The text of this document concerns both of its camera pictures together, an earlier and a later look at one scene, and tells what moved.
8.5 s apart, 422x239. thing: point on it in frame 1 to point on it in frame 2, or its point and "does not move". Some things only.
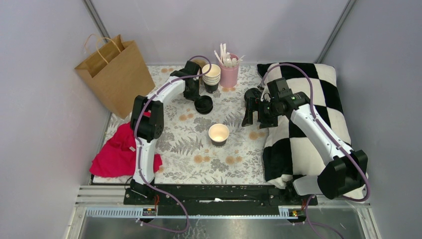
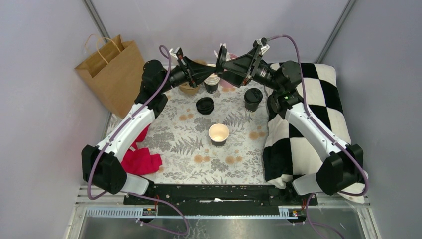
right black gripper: (265, 123) to (239, 72)
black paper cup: (218, 134) does not move
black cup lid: (253, 93) does not move
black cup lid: (203, 104) does not move
